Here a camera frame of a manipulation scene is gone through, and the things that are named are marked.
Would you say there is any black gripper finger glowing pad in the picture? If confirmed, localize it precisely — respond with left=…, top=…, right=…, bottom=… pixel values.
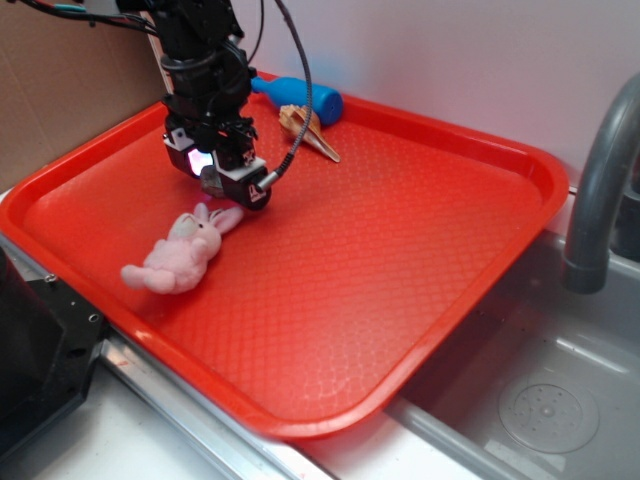
left=216, top=157, right=271, bottom=211
left=163, top=128, right=218, bottom=179

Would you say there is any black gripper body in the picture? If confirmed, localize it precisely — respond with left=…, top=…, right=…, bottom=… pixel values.
left=161, top=47, right=257, bottom=168

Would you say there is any brown rough rock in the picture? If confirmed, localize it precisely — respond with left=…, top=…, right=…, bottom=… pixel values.
left=200, top=165, right=225, bottom=199

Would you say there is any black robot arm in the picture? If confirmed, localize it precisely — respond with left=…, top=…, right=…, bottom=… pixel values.
left=116, top=1, right=271, bottom=211

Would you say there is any blue plastic bottle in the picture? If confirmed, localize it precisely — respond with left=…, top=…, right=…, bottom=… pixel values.
left=251, top=76, right=344, bottom=126

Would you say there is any tan spiral seashell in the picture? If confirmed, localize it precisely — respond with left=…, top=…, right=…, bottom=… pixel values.
left=279, top=104, right=341, bottom=163

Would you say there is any pink plush bunny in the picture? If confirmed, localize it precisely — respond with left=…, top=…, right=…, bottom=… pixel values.
left=121, top=203, right=244, bottom=295

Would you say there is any brown cardboard panel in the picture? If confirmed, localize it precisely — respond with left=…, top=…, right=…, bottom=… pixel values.
left=1, top=1, right=166, bottom=190

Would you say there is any red plastic tray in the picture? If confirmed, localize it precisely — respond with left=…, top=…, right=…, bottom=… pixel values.
left=1, top=97, right=568, bottom=440

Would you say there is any grey sink faucet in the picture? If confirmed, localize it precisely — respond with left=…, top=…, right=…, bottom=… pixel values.
left=561, top=75, right=639, bottom=294

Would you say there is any grey toy sink basin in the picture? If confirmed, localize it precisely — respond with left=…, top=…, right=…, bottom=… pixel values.
left=387, top=231, right=639, bottom=479

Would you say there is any grey braided cable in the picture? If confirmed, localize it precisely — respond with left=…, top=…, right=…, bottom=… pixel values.
left=256, top=0, right=315, bottom=192

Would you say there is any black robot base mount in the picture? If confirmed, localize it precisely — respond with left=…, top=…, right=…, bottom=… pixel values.
left=1, top=253, right=107, bottom=460

